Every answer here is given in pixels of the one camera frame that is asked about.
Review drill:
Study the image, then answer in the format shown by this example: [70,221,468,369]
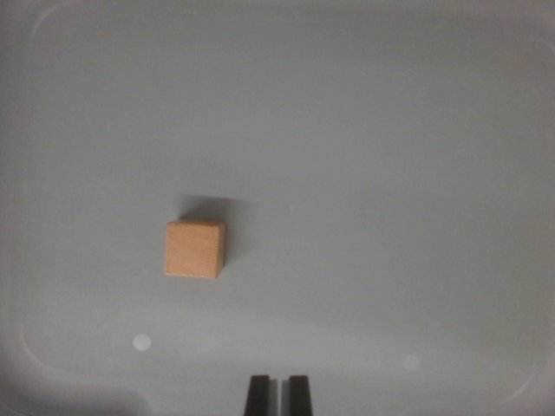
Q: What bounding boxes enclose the gray plastic tray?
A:
[0,0,555,416]

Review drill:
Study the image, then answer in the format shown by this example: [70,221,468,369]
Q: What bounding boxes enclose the wooden cube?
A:
[164,219,228,278]

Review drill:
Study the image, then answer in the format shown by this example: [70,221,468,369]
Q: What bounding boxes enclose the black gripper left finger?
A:
[244,374,279,416]

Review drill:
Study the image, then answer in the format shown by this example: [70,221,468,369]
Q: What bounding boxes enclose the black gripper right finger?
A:
[280,374,315,416]

